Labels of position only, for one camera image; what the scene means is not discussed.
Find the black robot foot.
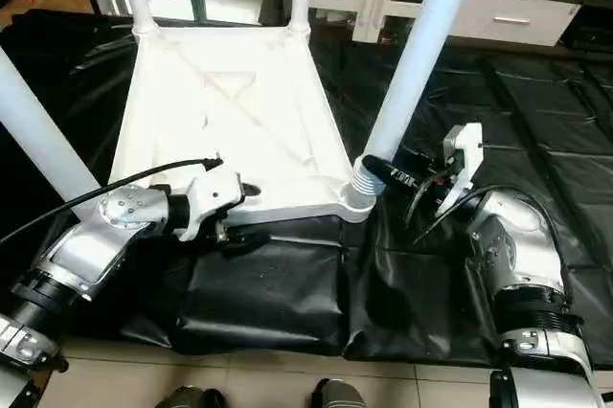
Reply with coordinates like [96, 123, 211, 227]
[153, 385, 231, 408]
[308, 377, 373, 408]

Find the black right robot foot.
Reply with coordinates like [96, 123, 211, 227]
[308, 377, 373, 408]

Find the white plastic table top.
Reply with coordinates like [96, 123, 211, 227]
[107, 23, 379, 229]

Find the black left robot foot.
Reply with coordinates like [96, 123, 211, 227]
[153, 385, 231, 408]

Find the white drawer unit with handle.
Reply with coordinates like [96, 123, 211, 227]
[448, 0, 583, 47]

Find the black work mat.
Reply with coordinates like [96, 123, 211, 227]
[0, 11, 613, 371]

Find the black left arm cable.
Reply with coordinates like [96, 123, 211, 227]
[0, 155, 226, 248]

